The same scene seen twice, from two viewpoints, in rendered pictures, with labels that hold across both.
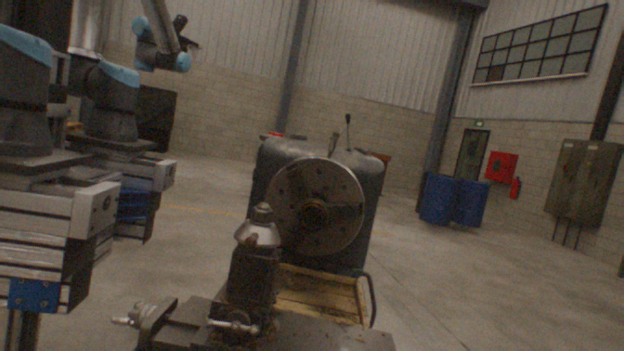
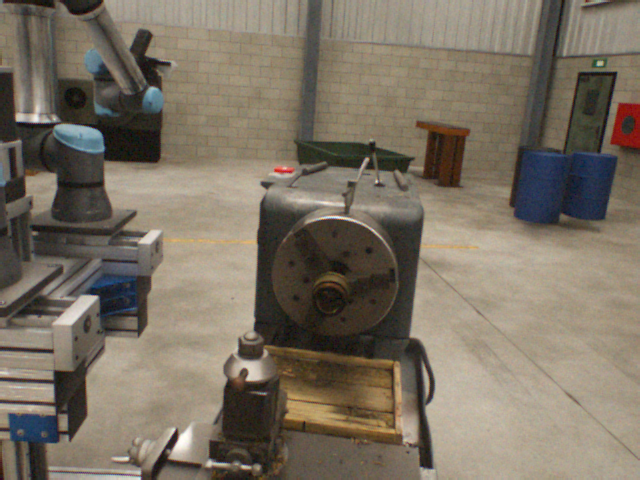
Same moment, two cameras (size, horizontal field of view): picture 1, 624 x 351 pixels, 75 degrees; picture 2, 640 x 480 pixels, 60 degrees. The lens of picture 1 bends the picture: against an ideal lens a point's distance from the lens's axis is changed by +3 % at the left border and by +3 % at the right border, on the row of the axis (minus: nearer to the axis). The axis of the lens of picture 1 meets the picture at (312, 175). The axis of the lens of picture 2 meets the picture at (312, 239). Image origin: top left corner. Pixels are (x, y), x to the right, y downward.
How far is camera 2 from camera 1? 0.25 m
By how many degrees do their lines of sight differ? 10
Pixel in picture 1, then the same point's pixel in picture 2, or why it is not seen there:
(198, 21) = not seen: outside the picture
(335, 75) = (379, 18)
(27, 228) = (13, 365)
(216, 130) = (221, 120)
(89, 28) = (36, 87)
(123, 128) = (93, 205)
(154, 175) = (138, 258)
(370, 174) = (406, 222)
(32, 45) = not seen: outside the picture
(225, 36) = not seen: outside the picture
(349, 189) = (376, 253)
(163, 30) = (122, 67)
